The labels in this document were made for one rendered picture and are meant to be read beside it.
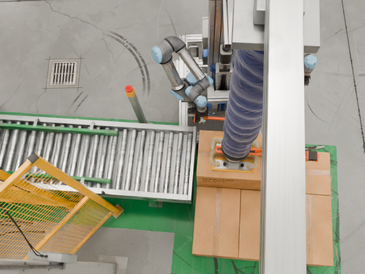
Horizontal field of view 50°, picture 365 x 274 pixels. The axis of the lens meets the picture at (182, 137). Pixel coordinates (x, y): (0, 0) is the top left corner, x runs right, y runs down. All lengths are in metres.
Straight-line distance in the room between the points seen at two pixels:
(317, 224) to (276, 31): 2.64
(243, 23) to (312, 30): 0.24
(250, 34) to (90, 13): 3.95
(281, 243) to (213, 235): 2.52
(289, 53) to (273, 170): 0.35
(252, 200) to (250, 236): 0.31
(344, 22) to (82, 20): 3.18
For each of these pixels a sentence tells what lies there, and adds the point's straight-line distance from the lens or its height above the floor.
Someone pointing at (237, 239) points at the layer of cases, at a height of 0.54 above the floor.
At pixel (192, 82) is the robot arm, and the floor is 1.27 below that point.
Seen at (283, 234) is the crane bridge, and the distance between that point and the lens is 1.02.
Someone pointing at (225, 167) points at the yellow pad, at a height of 0.97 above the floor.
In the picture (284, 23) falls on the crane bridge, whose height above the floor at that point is 3.05.
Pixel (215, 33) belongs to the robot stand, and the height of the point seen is 1.67.
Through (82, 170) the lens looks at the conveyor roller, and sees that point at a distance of 3.77.
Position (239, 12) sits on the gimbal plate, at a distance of 1.45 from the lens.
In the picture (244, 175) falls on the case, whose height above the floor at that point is 0.94.
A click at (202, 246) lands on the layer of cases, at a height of 0.54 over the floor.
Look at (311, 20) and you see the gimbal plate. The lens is 1.47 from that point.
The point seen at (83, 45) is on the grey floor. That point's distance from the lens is 4.97.
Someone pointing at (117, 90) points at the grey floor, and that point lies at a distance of 4.58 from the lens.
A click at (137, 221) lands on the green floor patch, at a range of 4.12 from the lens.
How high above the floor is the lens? 4.04
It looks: 71 degrees down
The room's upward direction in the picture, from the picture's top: 9 degrees counter-clockwise
